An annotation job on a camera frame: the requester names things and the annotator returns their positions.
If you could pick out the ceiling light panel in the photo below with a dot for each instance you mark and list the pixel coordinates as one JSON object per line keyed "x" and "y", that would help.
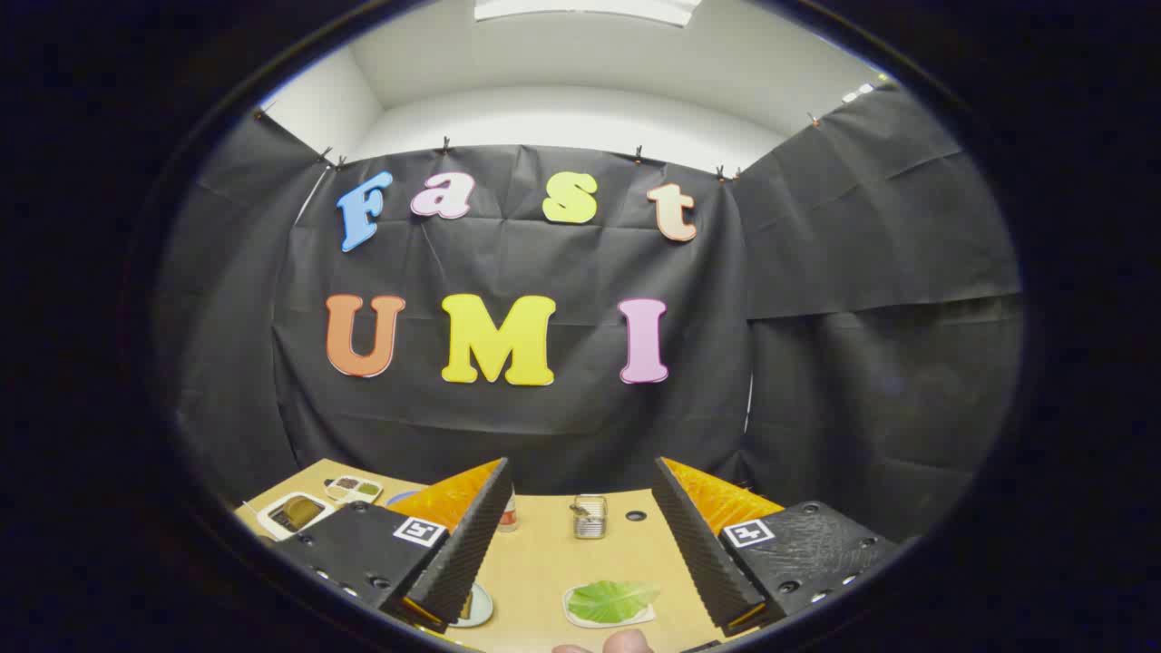
{"x": 590, "y": 9}

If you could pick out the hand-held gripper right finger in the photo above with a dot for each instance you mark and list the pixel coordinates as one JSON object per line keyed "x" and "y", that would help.
{"x": 703, "y": 553}

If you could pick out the white divided seasoning tray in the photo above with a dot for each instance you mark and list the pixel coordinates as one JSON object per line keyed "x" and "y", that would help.
{"x": 354, "y": 490}

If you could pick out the white toaster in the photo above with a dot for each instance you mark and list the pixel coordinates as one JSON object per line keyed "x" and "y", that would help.
{"x": 272, "y": 521}

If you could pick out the metal mesh utensil holder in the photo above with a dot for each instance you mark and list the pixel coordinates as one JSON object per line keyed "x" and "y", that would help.
{"x": 590, "y": 521}

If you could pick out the green lettuce leaf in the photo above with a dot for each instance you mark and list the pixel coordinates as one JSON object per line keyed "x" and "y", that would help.
{"x": 612, "y": 600}

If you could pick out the blue plate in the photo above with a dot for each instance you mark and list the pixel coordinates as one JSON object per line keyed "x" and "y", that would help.
{"x": 399, "y": 498}

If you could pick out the black backdrop cloth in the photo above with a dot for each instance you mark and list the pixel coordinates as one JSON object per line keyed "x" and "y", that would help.
{"x": 562, "y": 426}

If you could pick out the clear bottle with red cap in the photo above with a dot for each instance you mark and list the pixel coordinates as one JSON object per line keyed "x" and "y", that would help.
{"x": 508, "y": 517}

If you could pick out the pale green round plate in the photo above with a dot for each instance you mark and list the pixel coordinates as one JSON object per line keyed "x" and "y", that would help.
{"x": 481, "y": 606}

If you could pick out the brown toast slice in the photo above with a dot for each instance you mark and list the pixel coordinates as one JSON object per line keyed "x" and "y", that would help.
{"x": 296, "y": 514}

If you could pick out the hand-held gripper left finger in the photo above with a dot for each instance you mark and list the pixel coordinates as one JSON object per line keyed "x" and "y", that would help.
{"x": 467, "y": 544}

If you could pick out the small white square plate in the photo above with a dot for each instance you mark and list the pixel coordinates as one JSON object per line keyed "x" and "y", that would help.
{"x": 580, "y": 618}

